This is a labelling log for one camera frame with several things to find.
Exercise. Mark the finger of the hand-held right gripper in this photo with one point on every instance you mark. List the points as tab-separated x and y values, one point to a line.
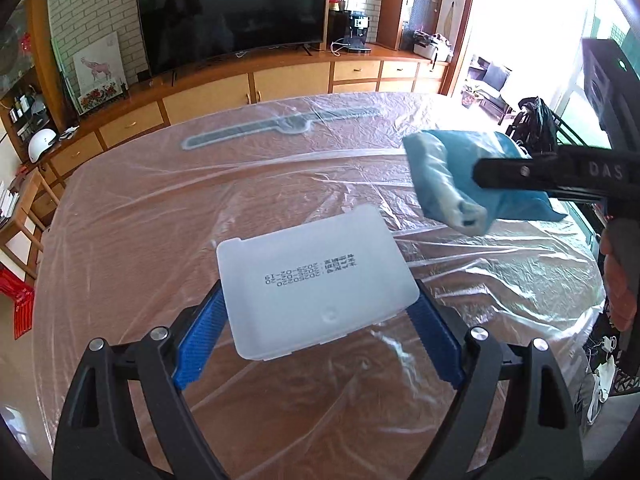
520	172

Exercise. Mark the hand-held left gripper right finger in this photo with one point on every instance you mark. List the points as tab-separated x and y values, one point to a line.
435	340

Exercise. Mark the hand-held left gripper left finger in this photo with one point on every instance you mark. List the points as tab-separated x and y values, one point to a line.
200	335

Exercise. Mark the blue plastic bag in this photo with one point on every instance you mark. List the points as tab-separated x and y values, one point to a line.
440	180

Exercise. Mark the white plastic box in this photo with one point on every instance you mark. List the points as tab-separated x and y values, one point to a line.
310	285

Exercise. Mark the person's right hand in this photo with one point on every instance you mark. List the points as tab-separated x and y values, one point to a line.
617	295

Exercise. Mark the black chair with dark clothes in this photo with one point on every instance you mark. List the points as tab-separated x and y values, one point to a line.
537	120

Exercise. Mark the white basket with clutter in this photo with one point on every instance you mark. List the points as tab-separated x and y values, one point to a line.
430	47

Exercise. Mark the red paper bag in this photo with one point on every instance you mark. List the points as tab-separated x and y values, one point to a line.
17	300

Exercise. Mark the grey strip under plastic cover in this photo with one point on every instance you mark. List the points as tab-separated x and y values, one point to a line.
235	132

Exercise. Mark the tall wooden display cabinet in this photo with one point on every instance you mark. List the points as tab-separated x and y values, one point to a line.
395	0

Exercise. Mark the black coffee machine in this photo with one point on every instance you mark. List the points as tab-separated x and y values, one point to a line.
357	27

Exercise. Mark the long wooden cabinet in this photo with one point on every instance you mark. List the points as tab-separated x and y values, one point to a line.
210	92

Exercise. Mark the white helmet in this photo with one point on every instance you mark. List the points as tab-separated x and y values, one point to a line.
41	145

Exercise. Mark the framed animal painting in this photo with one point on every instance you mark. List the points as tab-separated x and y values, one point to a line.
100	67

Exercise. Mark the black flat-screen television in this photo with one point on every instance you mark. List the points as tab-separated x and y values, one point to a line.
230	10

